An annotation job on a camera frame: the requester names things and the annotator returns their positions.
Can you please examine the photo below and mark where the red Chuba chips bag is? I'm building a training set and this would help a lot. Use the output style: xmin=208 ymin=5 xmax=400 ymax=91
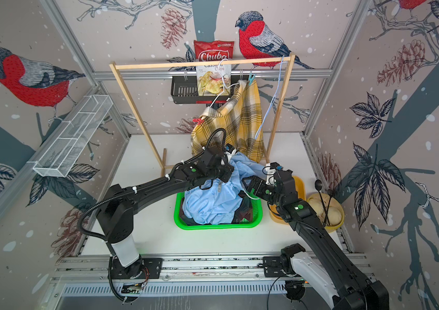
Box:
xmin=194 ymin=41 xmax=234 ymax=81

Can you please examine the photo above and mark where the black wall bracket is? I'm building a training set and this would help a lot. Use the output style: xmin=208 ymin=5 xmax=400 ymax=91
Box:
xmin=171 ymin=75 xmax=240 ymax=105

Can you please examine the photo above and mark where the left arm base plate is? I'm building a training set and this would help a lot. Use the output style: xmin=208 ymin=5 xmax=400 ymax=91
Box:
xmin=108 ymin=257 xmax=163 ymax=280

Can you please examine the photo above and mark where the light blue shirt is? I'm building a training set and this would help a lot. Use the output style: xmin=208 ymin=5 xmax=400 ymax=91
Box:
xmin=183 ymin=152 xmax=265 ymax=225

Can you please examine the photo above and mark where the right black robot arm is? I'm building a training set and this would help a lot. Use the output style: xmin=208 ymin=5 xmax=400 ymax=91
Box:
xmin=242 ymin=170 xmax=390 ymax=309

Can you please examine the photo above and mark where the white hanger of yellow shirt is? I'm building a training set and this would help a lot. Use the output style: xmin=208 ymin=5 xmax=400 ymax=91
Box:
xmin=209 ymin=59 xmax=232 ymax=110

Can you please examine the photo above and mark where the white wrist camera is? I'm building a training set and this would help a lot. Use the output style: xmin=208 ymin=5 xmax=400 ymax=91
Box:
xmin=225 ymin=143 xmax=237 ymax=161
xmin=262 ymin=162 xmax=283 ymax=185

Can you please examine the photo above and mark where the green plastic mesh basket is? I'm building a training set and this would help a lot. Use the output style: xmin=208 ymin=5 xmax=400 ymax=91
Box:
xmin=174 ymin=192 xmax=263 ymax=231

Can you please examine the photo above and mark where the yellow plastic tray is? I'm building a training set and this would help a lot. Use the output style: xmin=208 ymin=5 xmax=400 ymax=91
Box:
xmin=268 ymin=175 xmax=306 ymax=226

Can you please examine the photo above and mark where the yellow round bowl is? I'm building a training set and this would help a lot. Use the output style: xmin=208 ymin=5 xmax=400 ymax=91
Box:
xmin=307 ymin=193 xmax=345 ymax=233

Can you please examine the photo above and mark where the white wire mesh basket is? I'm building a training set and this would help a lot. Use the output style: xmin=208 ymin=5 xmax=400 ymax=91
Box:
xmin=33 ymin=94 xmax=113 ymax=178

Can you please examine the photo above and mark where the white blue wire hanger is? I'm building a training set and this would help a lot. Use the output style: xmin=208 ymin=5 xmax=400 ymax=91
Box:
xmin=254 ymin=61 xmax=286 ymax=139

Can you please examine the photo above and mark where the wooden clothes rack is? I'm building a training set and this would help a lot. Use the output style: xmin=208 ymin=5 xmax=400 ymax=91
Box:
xmin=109 ymin=53 xmax=297 ymax=177

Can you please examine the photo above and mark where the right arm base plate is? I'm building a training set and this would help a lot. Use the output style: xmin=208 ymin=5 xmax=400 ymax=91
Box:
xmin=261 ymin=257 xmax=292 ymax=278

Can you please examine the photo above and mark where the red clothespin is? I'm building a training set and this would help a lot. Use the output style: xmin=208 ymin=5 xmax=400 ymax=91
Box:
xmin=192 ymin=118 xmax=205 ymax=126

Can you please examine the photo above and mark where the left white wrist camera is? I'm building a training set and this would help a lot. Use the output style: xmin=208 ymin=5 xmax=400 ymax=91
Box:
xmin=225 ymin=143 xmax=237 ymax=161

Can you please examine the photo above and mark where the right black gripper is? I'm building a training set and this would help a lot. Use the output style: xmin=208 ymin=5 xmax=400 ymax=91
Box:
xmin=241 ymin=176 xmax=284 ymax=208

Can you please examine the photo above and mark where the black spoon in bowl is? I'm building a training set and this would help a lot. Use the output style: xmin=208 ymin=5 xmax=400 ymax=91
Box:
xmin=315 ymin=179 xmax=332 ymax=226

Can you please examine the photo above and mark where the yellow plaid shirt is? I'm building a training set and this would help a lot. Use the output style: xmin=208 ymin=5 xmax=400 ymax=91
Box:
xmin=191 ymin=81 xmax=265 ymax=163

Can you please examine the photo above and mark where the white hanger of blue shirt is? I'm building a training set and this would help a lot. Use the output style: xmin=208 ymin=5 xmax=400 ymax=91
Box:
xmin=242 ymin=187 xmax=260 ymax=200

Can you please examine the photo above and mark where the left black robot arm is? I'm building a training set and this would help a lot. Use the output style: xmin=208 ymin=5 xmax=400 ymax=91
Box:
xmin=77 ymin=128 xmax=234 ymax=278

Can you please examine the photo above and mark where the dark multicolour plaid shirt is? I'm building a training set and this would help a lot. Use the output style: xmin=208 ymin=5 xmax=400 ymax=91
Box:
xmin=174 ymin=193 xmax=257 ymax=229

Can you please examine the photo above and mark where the teal clothespin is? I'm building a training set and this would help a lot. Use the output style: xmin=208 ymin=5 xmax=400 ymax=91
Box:
xmin=247 ymin=71 xmax=256 ymax=86

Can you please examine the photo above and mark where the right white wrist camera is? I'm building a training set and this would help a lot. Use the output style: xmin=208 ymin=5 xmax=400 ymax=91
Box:
xmin=262 ymin=162 xmax=283 ymax=185

